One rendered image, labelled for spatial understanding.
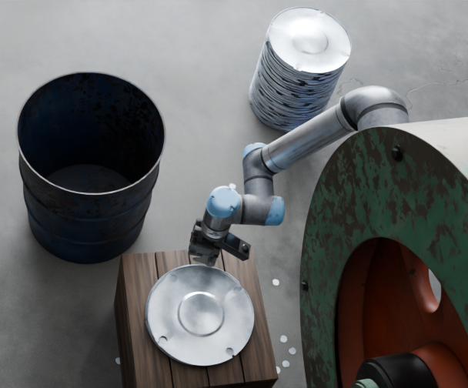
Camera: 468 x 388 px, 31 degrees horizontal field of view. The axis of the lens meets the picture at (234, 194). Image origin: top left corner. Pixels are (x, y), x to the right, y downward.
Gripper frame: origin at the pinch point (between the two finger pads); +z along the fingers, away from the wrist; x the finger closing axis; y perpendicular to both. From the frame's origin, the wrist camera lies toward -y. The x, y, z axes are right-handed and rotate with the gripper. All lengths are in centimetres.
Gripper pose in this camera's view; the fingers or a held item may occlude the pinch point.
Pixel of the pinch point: (211, 262)
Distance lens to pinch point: 236.2
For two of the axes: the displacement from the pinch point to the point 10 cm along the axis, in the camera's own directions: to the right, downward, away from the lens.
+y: -9.7, -2.1, -0.8
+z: -1.8, 5.0, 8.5
